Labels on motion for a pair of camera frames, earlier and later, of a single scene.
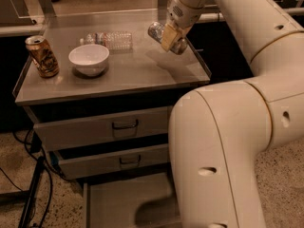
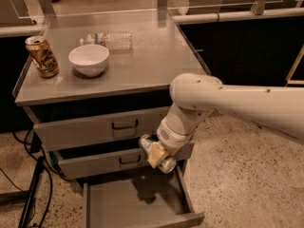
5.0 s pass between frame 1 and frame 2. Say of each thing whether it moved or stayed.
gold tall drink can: stayed
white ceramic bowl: stayed
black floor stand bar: stayed
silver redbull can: moved
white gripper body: moved
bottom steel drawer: stayed
